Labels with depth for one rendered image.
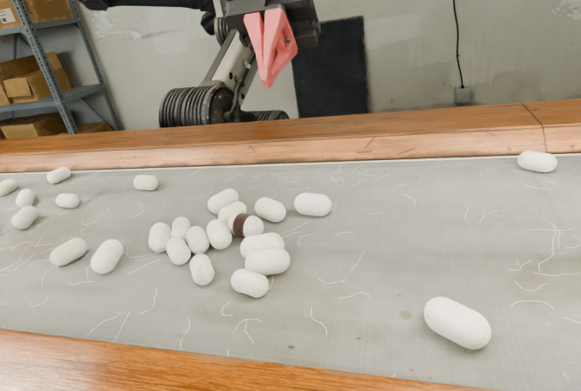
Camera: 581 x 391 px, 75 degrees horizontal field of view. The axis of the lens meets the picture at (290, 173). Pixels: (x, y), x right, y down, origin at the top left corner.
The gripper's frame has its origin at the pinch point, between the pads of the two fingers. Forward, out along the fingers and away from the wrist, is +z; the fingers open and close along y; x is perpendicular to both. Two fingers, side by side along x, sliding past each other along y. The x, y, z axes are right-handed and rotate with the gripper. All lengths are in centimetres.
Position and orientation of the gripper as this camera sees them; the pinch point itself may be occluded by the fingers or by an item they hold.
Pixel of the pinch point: (265, 78)
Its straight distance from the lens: 43.7
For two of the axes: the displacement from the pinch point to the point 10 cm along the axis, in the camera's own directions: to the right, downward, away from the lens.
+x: 2.8, 3.9, 8.8
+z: -0.8, 9.2, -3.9
